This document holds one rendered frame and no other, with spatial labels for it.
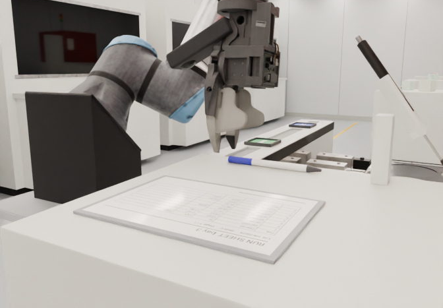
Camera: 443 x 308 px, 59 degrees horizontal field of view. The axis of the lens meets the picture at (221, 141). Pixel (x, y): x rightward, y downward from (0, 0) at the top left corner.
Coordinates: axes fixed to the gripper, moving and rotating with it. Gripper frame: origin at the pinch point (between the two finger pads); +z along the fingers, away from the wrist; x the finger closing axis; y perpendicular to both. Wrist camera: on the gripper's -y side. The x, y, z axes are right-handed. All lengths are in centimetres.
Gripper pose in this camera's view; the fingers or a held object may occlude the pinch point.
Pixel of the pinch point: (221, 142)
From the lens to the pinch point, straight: 58.9
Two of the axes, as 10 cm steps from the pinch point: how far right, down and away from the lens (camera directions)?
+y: 8.9, 1.0, -4.4
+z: -0.5, 9.9, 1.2
